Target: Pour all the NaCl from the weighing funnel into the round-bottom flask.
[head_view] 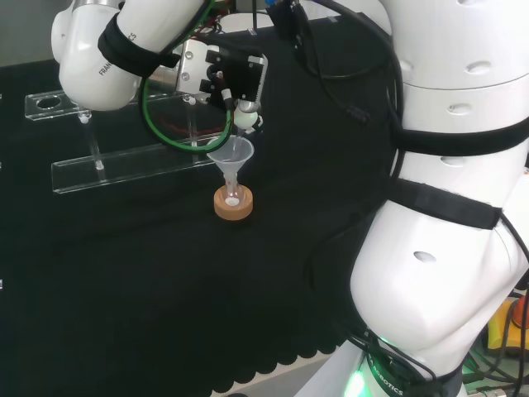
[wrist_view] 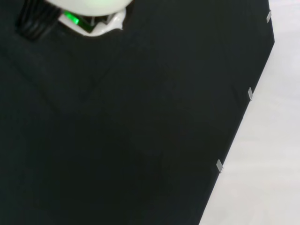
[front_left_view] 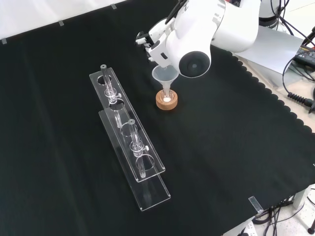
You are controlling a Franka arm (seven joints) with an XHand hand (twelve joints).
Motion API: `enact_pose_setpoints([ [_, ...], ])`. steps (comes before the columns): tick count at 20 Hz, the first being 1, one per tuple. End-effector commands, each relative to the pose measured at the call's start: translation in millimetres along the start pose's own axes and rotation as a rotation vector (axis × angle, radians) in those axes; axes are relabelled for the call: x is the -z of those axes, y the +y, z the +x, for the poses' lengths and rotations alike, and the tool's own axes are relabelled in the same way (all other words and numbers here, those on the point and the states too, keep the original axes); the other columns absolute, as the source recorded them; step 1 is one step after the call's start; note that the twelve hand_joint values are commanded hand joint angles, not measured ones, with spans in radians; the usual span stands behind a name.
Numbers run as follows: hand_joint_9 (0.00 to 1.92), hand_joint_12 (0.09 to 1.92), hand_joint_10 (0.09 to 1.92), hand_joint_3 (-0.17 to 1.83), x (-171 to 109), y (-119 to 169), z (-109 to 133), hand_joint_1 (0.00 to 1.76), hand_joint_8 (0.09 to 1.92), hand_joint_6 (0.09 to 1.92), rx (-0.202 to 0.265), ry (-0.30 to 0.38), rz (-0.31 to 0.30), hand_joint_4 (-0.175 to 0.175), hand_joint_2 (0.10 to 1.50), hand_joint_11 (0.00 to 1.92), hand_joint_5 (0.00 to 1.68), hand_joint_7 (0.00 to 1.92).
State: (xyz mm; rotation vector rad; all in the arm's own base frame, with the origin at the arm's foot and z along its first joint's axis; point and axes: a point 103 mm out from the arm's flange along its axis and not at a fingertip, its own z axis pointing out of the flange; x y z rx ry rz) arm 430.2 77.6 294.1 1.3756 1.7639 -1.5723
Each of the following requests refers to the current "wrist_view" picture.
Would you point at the grey cloth clip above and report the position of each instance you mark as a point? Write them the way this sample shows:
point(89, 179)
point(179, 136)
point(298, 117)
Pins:
point(219, 166)
point(269, 16)
point(250, 93)

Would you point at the black bench cloth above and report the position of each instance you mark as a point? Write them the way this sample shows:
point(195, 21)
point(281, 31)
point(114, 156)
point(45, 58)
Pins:
point(117, 129)

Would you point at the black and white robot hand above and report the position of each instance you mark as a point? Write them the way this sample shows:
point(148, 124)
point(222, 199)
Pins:
point(98, 9)

